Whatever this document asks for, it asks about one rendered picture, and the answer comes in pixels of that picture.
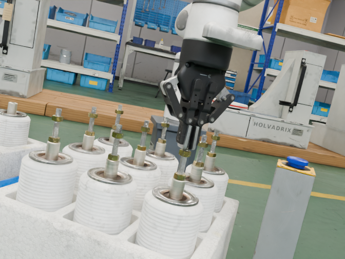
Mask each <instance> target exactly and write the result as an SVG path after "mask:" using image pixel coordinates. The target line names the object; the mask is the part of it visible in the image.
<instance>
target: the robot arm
mask: <svg viewBox="0 0 345 259"><path fill-rule="evenodd" d="M262 1H264V0H193V2H192V3H191V4H189V5H187V6H186V7H185V8H184V9H183V10H182V11H181V12H180V13H179V15H178V16H177V18H176V21H175V31H176V33H177V34H178V35H179V36H180V37H182V38H183V42H182V47H181V52H178V53H177V54H176V57H175V62H174V67H173V70H172V75H171V78H169V79H168V80H166V81H163V80H161V81H159V83H158V87H159V89H160V92H161V94H162V96H163V99H164V101H165V104H166V105H165V110H164V115H163V121H164V118H165V117H168V118H169V120H168V122H169V123H172V124H176V125H179V127H178V132H177V136H176V142H177V143H178V147H180V148H182V149H187V148H188V144H189V143H190V146H189V149H190V150H194V149H195V148H196V146H197V145H198V144H199V140H200V135H201V130H202V126H203V125H204V124H207V123H214V122H215V121H216V120H217V119H218V118H219V116H220V115H221V114H222V113H223V112H224V111H225V110H226V109H227V108H228V107H229V106H230V105H231V103H232V102H233V101H234V100H235V95H234V94H230V93H229V92H228V90H227V89H226V87H225V85H226V80H225V73H226V71H227V70H228V68H229V64H230V60H231V56H232V52H233V47H238V48H243V49H248V50H254V51H261V47H262V43H263V39H262V37H261V36H260V35H257V34H253V33H250V32H247V31H243V30H240V29H237V27H238V16H239V12H241V11H245V10H248V9H250V8H252V7H254V6H256V5H258V4H259V3H261V2H262ZM215 97H216V100H215V101H214V102H213V103H212V101H213V99H214V98H215ZM202 103H203V104H202Z"/></svg>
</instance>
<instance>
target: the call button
mask: <svg viewBox="0 0 345 259"><path fill-rule="evenodd" d="M286 160H287V161H288V165H290V166H292V167H295V168H300V169H305V166H308V164H309V162H308V161H307V160H304V159H302V158H298V157H294V156H288V157H287V159H286Z"/></svg>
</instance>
